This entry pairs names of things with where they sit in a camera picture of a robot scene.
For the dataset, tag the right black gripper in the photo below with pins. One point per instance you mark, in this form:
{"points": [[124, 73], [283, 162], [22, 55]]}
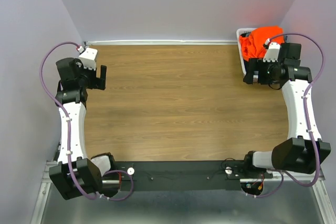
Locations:
{"points": [[257, 64]]}

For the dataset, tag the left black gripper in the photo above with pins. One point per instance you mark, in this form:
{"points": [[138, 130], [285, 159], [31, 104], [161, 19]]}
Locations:
{"points": [[97, 83]]}

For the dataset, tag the orange t shirt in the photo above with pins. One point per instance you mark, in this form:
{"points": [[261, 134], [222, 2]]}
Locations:
{"points": [[252, 45]]}

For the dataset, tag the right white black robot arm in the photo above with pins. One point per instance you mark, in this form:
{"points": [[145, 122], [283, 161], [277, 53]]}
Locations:
{"points": [[304, 149]]}

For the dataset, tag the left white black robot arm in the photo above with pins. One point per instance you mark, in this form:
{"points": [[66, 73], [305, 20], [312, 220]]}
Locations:
{"points": [[75, 173]]}

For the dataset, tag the white laundry basket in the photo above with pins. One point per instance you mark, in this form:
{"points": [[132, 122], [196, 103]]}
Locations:
{"points": [[238, 34]]}

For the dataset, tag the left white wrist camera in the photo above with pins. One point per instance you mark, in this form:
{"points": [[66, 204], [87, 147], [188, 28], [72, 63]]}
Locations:
{"points": [[88, 56]]}

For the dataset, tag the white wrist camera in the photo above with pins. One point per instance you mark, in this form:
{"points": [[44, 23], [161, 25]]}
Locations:
{"points": [[88, 56], [272, 52]]}

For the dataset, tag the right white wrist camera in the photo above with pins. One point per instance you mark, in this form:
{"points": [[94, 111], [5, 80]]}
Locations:
{"points": [[272, 52]]}

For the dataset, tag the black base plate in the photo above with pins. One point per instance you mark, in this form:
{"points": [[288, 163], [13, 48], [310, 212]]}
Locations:
{"points": [[191, 175]]}

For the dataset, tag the aluminium frame rail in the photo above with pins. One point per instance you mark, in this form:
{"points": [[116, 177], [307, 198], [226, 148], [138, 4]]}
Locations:
{"points": [[43, 193]]}

